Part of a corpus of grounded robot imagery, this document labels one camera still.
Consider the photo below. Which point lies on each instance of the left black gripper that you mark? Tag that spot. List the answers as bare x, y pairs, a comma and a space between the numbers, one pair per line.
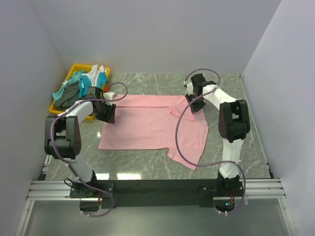
110, 117

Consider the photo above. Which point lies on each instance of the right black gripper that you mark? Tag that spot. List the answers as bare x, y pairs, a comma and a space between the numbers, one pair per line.
195, 108

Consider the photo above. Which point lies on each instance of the pink t shirt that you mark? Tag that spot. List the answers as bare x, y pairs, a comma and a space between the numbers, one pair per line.
156, 122

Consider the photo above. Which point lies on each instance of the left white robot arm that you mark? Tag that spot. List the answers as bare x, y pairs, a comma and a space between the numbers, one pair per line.
62, 132

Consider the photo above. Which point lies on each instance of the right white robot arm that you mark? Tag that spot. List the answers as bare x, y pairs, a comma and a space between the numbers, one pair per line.
233, 124

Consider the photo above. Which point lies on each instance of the teal t shirt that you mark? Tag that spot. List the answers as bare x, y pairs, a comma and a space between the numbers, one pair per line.
84, 84

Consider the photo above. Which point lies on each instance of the grey t shirt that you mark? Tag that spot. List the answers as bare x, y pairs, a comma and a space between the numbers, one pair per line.
69, 96

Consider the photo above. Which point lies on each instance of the white t shirt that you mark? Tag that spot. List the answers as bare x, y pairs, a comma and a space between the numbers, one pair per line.
96, 71

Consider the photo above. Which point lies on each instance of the light green t shirt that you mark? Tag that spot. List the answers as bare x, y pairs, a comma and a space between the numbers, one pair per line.
72, 79

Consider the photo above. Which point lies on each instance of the yellow plastic bin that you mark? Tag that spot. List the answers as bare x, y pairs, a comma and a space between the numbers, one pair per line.
77, 67

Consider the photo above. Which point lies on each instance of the black base bar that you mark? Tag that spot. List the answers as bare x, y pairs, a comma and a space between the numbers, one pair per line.
157, 193

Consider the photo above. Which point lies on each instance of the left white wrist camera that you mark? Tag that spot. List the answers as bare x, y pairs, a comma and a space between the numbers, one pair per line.
108, 94

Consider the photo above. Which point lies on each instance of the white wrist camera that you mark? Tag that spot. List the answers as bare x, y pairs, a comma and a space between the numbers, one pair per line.
108, 94
189, 87

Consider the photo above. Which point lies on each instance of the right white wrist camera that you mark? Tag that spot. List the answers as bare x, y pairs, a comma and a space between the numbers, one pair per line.
189, 87

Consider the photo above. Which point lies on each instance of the aluminium rail frame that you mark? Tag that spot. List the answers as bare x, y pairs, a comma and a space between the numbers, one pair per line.
155, 165

